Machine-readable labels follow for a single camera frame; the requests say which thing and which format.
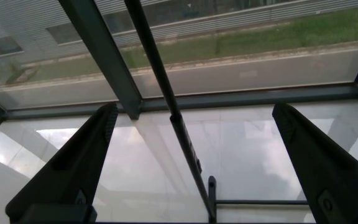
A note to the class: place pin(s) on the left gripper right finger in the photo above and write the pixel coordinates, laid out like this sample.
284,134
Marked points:
331,180

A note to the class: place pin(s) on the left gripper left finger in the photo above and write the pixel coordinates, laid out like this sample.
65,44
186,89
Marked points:
73,168

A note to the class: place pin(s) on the black clothes rack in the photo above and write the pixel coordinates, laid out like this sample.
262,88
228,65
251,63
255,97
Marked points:
151,56

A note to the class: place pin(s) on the window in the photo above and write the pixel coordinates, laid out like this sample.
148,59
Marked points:
228,37

